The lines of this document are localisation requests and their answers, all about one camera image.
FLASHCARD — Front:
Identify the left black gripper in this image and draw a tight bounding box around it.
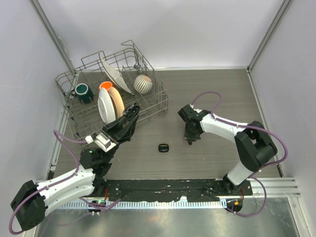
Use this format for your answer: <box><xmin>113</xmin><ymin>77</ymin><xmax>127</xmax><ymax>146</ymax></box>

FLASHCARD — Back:
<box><xmin>100</xmin><ymin>110</ymin><xmax>138</xmax><ymax>163</ymax></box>

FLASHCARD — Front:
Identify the dusty black oval case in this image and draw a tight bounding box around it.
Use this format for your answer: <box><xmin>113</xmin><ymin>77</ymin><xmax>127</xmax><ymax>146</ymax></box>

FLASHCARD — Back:
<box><xmin>123</xmin><ymin>102</ymin><xmax>140</xmax><ymax>120</ymax></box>

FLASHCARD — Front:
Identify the glossy black charging case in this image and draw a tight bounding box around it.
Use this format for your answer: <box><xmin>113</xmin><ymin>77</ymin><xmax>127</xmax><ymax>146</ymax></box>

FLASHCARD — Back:
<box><xmin>158</xmin><ymin>144</ymin><xmax>169</xmax><ymax>153</ymax></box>

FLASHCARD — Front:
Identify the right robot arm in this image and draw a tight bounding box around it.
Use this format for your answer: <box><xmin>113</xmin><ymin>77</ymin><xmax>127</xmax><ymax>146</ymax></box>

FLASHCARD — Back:
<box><xmin>178</xmin><ymin>105</ymin><xmax>277</xmax><ymax>195</ymax></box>

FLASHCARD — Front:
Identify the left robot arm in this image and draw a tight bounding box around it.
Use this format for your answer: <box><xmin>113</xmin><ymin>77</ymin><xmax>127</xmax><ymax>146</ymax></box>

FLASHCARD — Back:
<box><xmin>9</xmin><ymin>106</ymin><xmax>139</xmax><ymax>235</ymax></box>

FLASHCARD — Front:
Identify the white round plate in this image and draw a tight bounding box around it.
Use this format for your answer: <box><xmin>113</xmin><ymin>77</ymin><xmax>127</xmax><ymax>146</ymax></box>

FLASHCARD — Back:
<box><xmin>98</xmin><ymin>88</ymin><xmax>116</xmax><ymax>124</ymax></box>

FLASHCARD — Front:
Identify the beige round plate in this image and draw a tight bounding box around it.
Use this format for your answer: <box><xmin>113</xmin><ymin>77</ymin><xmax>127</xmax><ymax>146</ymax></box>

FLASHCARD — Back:
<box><xmin>108</xmin><ymin>87</ymin><xmax>125</xmax><ymax>118</ymax></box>

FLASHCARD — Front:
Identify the orange cup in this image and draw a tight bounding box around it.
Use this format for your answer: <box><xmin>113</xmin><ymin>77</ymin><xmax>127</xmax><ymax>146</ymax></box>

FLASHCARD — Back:
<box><xmin>99</xmin><ymin>81</ymin><xmax>113</xmax><ymax>91</ymax></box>

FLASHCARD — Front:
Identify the dark green mug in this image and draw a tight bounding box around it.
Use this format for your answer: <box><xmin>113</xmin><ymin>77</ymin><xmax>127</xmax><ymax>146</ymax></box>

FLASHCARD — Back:
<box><xmin>71</xmin><ymin>83</ymin><xmax>94</xmax><ymax>104</ymax></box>

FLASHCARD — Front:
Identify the striped ceramic bowl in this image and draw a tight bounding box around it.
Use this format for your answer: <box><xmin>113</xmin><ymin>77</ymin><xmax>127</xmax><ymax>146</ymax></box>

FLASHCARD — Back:
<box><xmin>134</xmin><ymin>75</ymin><xmax>153</xmax><ymax>94</ymax></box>

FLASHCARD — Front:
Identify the grey tilted plate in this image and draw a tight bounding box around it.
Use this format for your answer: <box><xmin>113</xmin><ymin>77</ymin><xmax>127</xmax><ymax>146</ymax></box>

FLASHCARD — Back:
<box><xmin>98</xmin><ymin>53</ymin><xmax>134</xmax><ymax>96</ymax></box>

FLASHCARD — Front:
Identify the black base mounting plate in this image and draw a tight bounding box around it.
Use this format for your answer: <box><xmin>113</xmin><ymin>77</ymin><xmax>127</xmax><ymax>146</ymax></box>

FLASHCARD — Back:
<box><xmin>95</xmin><ymin>179</ymin><xmax>247</xmax><ymax>202</ymax></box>

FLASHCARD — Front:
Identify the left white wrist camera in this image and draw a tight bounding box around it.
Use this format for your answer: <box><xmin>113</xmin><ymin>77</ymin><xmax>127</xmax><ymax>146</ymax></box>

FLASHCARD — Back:
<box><xmin>84</xmin><ymin>133</ymin><xmax>117</xmax><ymax>152</ymax></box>

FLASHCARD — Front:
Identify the grey wire dish rack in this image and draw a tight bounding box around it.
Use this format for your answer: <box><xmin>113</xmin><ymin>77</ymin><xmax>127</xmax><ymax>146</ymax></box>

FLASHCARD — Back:
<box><xmin>55</xmin><ymin>40</ymin><xmax>168</xmax><ymax>148</ymax></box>

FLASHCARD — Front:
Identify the white slotted cable duct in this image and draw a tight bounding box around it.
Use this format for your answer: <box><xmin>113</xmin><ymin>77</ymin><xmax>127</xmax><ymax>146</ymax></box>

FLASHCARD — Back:
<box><xmin>57</xmin><ymin>197</ymin><xmax>227</xmax><ymax>210</ymax></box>

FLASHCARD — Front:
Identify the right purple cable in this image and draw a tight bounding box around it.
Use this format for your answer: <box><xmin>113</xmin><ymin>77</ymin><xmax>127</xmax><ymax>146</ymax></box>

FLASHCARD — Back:
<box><xmin>192</xmin><ymin>91</ymin><xmax>289</xmax><ymax>218</ymax></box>

